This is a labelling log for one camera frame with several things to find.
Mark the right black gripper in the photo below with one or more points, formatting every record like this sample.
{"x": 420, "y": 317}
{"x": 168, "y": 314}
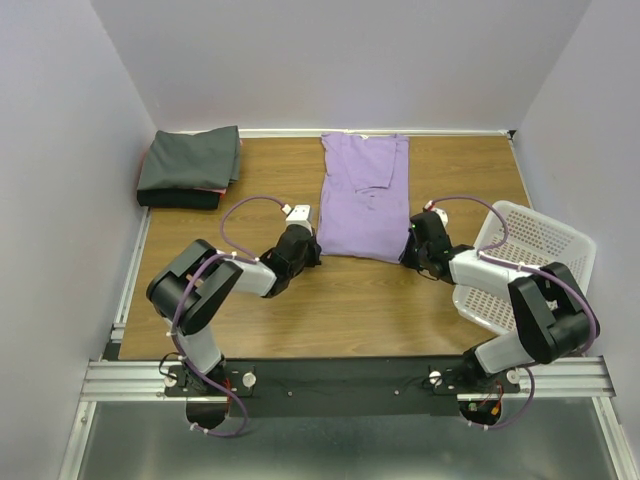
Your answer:
{"x": 405, "y": 257}

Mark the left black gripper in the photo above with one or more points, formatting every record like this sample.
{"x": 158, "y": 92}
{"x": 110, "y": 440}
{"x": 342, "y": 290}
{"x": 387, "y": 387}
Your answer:
{"x": 315, "y": 252}

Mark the purple t shirt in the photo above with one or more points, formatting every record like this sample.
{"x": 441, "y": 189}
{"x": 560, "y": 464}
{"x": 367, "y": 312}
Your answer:
{"x": 364, "y": 203}

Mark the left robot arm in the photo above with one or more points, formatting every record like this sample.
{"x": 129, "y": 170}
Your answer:
{"x": 192, "y": 288}

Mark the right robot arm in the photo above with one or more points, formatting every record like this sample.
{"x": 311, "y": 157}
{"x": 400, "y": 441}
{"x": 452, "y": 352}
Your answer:
{"x": 553, "y": 318}

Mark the white plastic laundry basket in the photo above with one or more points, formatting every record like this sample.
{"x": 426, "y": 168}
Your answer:
{"x": 533, "y": 239}

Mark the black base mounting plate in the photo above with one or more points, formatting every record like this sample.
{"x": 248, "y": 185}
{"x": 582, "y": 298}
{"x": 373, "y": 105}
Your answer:
{"x": 333, "y": 387}

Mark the folded dark grey t shirt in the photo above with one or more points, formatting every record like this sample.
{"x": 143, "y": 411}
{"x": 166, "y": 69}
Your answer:
{"x": 188, "y": 199}

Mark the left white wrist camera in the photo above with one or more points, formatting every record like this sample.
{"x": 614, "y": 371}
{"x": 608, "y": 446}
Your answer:
{"x": 299, "y": 215}

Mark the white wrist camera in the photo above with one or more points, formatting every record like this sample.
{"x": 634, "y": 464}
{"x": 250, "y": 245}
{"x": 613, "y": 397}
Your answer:
{"x": 299, "y": 215}
{"x": 441, "y": 213}

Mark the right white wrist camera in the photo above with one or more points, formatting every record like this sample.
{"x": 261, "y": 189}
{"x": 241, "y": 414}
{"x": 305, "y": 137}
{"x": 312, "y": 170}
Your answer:
{"x": 441, "y": 213}

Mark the aluminium extrusion rail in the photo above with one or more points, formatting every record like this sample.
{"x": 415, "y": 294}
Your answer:
{"x": 113, "y": 381}

